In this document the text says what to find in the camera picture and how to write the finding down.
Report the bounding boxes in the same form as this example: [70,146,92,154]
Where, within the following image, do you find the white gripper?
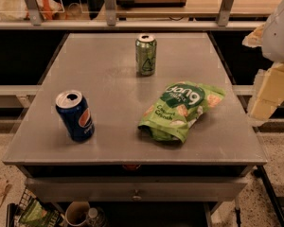
[242,0,284,121]

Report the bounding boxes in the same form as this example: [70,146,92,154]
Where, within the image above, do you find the blue pepsi can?
[56,90,95,142]

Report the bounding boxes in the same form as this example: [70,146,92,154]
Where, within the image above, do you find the green soda can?
[135,34,157,76]

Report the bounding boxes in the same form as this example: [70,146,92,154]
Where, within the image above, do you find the green snack bag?
[138,81,225,143]

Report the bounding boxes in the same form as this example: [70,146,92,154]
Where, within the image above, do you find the plastic bottle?
[86,207,108,227]

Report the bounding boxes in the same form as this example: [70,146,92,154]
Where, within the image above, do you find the paper cup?
[65,201,90,227]

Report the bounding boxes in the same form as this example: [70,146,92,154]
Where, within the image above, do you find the grey metal drawer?
[26,177,247,202]

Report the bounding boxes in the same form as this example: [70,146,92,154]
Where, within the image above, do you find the orange white bag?
[0,0,63,21]

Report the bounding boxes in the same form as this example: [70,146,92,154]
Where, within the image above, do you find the green bag in basket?
[18,199,61,227]

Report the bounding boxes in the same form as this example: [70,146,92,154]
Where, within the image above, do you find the grey metal rail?
[0,20,263,31]

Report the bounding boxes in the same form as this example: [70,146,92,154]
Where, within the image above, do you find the black wire basket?
[6,188,67,227]

